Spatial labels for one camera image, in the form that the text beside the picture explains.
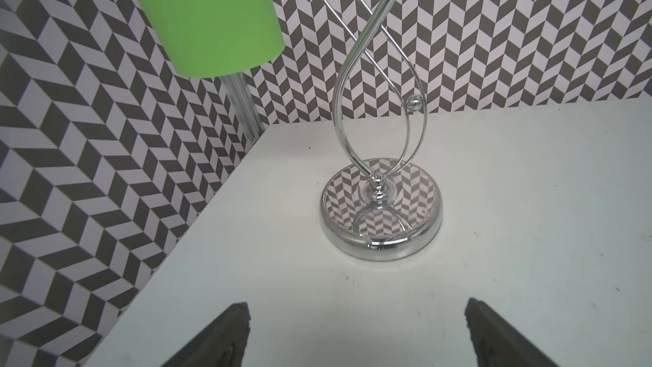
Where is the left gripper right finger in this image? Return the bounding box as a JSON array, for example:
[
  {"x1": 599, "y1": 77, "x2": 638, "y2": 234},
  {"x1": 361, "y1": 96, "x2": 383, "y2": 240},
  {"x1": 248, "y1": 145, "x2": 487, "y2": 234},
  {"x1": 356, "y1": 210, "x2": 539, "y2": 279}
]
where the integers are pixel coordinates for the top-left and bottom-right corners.
[{"x1": 465, "y1": 297, "x2": 557, "y2": 367}]

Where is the green plastic wine glass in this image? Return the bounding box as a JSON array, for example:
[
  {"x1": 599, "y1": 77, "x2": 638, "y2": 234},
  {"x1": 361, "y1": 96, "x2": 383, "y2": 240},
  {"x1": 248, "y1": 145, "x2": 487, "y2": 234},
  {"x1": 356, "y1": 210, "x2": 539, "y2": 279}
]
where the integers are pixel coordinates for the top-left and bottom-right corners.
[{"x1": 139, "y1": 0, "x2": 285, "y2": 78}]

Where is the aluminium corner post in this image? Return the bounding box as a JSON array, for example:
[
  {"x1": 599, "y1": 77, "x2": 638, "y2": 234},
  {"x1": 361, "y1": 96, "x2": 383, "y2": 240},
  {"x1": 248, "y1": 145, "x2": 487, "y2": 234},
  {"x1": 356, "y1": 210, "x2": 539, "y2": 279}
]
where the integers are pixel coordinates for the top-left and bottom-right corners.
[{"x1": 220, "y1": 72, "x2": 264, "y2": 145}]

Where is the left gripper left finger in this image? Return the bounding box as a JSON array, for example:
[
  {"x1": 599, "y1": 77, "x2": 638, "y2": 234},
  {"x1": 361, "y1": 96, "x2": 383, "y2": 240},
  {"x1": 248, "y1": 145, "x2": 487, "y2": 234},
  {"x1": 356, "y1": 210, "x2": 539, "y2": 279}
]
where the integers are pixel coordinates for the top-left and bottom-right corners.
[{"x1": 162, "y1": 302, "x2": 251, "y2": 367}]

